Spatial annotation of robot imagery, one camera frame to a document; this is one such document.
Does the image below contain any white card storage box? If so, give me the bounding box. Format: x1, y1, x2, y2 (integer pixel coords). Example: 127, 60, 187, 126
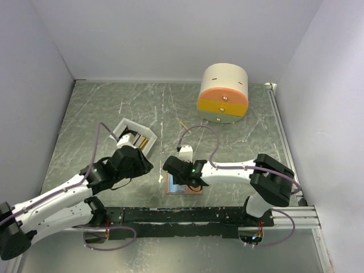
113, 118, 158, 157

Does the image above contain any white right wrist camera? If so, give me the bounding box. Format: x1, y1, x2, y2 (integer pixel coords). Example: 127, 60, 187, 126
177, 145, 193, 163

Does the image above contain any gold card stack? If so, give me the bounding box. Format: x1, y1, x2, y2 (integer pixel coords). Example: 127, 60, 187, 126
139, 138, 149, 150

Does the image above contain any aluminium right side rail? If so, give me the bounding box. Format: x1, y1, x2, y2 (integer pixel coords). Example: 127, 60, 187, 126
265, 82, 300, 185

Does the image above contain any pink leather card holder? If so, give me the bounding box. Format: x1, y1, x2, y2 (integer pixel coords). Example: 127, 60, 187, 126
166, 173, 202, 195

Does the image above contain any aluminium front rail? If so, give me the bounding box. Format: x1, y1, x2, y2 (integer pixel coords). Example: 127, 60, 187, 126
268, 206, 321, 230

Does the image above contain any aluminium rail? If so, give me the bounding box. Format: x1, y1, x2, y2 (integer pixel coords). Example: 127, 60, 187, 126
268, 206, 321, 230
265, 82, 300, 185

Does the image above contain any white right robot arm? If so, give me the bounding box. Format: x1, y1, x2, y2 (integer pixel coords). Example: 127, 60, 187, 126
163, 154, 294, 226

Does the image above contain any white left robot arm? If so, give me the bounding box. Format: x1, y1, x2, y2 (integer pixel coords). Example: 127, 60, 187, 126
1, 146, 154, 260

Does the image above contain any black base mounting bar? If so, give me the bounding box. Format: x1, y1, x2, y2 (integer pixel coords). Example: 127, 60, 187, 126
106, 206, 274, 239

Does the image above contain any round white drawer cabinet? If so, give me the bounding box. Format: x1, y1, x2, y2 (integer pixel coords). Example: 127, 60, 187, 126
197, 63, 249, 124

